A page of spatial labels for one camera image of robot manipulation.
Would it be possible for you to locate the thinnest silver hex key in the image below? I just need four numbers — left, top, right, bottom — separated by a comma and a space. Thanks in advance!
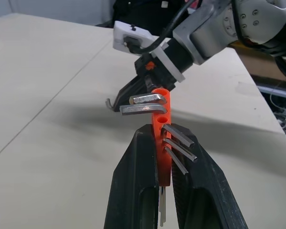
164, 146, 189, 176

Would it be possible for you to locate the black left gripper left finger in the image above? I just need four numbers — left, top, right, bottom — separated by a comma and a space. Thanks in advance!
103, 124, 161, 229

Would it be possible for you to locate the black bulky background object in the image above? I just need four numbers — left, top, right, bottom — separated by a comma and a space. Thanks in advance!
111, 0, 207, 36

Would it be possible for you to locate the dark hex key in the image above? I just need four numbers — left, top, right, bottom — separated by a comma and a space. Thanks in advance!
105, 97, 119, 113

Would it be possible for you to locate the thin silver hex key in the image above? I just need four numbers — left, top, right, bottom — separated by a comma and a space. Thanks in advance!
163, 137, 198, 164

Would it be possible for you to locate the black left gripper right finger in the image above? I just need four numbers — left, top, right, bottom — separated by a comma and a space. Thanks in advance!
171, 124, 250, 229

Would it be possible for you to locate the brown cardboard box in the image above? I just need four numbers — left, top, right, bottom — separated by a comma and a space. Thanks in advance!
228, 40, 286, 83

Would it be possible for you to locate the medium silver hex key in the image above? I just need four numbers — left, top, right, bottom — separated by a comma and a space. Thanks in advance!
161, 124, 195, 151

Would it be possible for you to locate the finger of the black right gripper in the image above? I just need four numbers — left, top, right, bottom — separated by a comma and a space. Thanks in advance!
144, 74, 158, 93
115, 76, 148, 113

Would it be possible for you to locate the thick long silver hex key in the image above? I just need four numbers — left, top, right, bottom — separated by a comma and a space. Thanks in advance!
119, 104, 169, 117

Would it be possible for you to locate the thickest silver hex key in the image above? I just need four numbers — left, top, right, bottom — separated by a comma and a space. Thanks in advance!
129, 93, 168, 106

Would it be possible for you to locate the orange plastic hex key holder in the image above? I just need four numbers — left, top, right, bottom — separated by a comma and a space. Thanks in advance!
151, 87, 174, 189

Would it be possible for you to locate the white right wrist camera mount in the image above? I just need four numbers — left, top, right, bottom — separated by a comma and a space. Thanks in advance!
112, 21, 186, 83

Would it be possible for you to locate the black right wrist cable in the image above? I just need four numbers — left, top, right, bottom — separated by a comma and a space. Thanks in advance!
125, 0, 204, 55

